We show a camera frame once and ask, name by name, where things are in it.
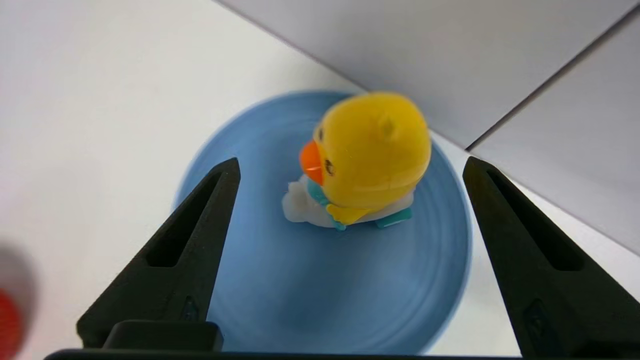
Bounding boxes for blue plastic plate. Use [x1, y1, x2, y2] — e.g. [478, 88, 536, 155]
[172, 90, 473, 356]

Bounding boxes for yellow duck toy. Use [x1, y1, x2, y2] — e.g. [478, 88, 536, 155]
[281, 91, 432, 232]

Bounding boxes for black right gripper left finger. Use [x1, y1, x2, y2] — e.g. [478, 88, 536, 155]
[76, 157, 242, 351]

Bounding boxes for red apple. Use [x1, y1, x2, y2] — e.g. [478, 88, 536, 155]
[0, 287, 25, 360]

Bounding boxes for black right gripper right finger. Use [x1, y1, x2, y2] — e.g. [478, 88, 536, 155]
[462, 156, 640, 360]

